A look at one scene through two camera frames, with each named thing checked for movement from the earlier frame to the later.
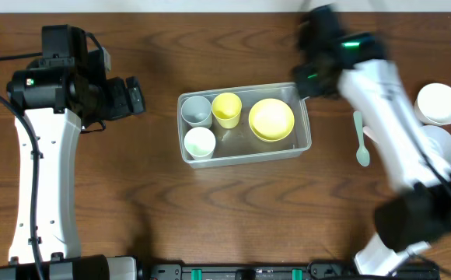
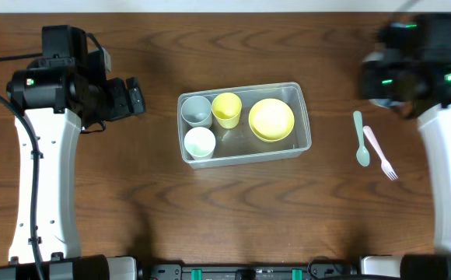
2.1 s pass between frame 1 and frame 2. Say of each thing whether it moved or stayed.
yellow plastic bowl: stayed
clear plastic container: stayed
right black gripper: moved
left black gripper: stayed
